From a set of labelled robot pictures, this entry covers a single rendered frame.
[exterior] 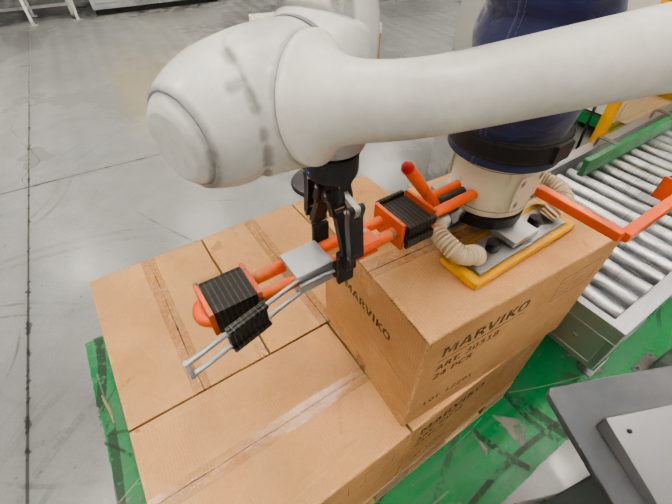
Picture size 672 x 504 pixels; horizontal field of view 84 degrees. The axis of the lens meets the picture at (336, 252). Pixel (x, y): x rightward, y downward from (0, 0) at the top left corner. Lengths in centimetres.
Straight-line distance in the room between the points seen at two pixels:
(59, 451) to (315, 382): 113
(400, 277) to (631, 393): 56
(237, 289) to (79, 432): 140
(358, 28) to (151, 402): 103
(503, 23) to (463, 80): 43
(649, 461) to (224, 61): 93
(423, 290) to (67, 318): 187
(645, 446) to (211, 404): 96
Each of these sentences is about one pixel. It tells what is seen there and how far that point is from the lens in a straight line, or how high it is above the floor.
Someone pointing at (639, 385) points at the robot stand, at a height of 75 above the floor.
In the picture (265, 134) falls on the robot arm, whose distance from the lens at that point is 29.
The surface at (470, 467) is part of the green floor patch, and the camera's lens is 166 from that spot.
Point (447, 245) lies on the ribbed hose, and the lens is 76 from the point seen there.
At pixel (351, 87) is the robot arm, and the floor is 143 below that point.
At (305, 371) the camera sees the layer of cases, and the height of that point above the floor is 54.
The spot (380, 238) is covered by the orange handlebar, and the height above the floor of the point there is 108.
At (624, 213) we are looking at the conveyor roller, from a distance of 199.
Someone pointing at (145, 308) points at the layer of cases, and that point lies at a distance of 138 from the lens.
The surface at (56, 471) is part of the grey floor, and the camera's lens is 189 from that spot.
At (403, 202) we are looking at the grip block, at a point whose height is 109.
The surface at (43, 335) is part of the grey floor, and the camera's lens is 229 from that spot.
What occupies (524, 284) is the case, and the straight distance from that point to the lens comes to 86.
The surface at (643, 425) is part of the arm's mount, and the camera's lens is 99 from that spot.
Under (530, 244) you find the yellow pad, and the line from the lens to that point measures 93.
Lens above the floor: 153
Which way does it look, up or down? 45 degrees down
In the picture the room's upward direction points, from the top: straight up
